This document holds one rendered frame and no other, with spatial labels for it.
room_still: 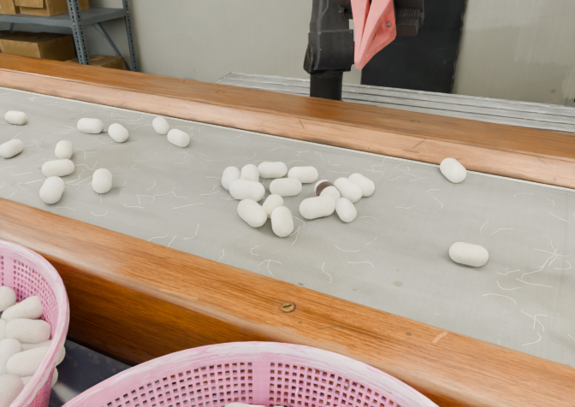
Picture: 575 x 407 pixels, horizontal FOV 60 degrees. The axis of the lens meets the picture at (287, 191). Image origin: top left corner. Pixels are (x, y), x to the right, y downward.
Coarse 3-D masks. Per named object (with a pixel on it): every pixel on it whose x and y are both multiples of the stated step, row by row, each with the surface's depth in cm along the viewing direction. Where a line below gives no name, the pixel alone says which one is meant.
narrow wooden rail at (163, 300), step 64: (64, 256) 40; (128, 256) 40; (192, 256) 40; (128, 320) 39; (192, 320) 35; (256, 320) 34; (320, 320) 34; (384, 320) 34; (192, 384) 39; (448, 384) 29; (512, 384) 29
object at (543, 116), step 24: (240, 72) 124; (360, 96) 107; (384, 96) 108; (408, 96) 107; (432, 96) 107; (456, 96) 107; (480, 120) 94; (504, 120) 94; (528, 120) 94; (552, 120) 94
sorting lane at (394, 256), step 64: (0, 128) 71; (64, 128) 71; (128, 128) 71; (192, 128) 71; (0, 192) 54; (64, 192) 54; (128, 192) 54; (192, 192) 54; (384, 192) 54; (448, 192) 54; (512, 192) 54; (256, 256) 44; (320, 256) 44; (384, 256) 44; (448, 256) 44; (512, 256) 44; (448, 320) 37; (512, 320) 37
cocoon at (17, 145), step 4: (12, 140) 62; (16, 140) 63; (20, 140) 63; (4, 144) 62; (8, 144) 62; (12, 144) 62; (16, 144) 62; (20, 144) 63; (0, 148) 61; (4, 148) 61; (8, 148) 61; (12, 148) 62; (16, 148) 62; (20, 148) 63; (0, 152) 61; (4, 152) 61; (8, 152) 61; (12, 152) 62; (16, 152) 63; (4, 156) 62; (8, 156) 62
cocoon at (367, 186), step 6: (354, 174) 54; (360, 174) 54; (354, 180) 53; (360, 180) 53; (366, 180) 53; (360, 186) 53; (366, 186) 52; (372, 186) 53; (366, 192) 53; (372, 192) 53
